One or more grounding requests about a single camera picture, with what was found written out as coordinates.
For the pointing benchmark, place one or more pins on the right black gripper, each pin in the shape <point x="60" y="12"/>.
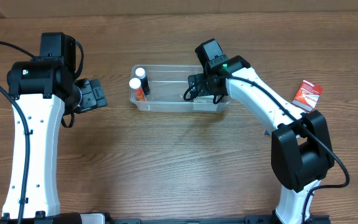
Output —
<point x="196" y="84"/>

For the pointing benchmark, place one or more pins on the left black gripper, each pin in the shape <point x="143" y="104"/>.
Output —
<point x="96" y="93"/>

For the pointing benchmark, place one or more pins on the white medicine box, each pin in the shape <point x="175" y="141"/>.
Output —
<point x="204" y="104"/>

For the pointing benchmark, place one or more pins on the orange tube white cap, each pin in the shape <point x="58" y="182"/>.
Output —
<point x="136" y="85"/>

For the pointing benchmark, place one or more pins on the black tube white cap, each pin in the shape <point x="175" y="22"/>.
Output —
<point x="141" y="75"/>

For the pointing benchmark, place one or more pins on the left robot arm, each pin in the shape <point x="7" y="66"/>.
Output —
<point x="42" y="91"/>

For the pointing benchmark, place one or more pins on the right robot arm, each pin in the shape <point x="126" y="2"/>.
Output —
<point x="301" y="147"/>

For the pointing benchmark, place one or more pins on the clear plastic container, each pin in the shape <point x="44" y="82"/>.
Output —
<point x="167" y="85"/>

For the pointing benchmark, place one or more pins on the red box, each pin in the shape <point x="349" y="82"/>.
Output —
<point x="307" y="95"/>

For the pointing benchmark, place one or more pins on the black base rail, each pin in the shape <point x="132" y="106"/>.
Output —
<point x="197" y="220"/>

